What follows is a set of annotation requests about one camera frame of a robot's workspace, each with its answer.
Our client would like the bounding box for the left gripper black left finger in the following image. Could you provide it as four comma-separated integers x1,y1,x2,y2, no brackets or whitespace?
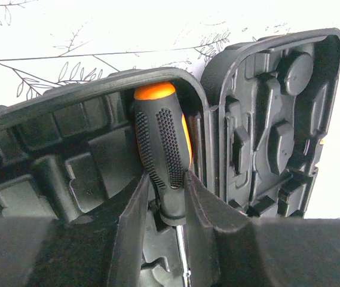
106,173,149,286

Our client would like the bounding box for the black plastic tool case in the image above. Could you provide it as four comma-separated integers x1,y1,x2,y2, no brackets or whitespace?
0,28,340,286

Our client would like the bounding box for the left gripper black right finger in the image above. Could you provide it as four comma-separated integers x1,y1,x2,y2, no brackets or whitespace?
184,171,249,286

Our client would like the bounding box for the black orange screwdriver large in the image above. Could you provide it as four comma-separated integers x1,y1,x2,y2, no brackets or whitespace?
134,81,192,286

